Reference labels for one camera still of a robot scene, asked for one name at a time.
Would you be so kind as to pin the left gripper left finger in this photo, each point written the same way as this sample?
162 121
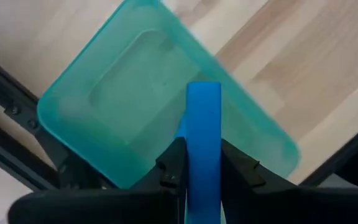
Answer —
166 202

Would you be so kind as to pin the black aluminium table frame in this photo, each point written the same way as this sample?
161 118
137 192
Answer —
17 109

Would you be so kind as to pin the blue wooden block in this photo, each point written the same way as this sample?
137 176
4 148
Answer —
204 140

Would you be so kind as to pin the green translucent plastic bin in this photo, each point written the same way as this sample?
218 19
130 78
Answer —
135 93

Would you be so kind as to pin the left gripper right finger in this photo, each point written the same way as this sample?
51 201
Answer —
259 205

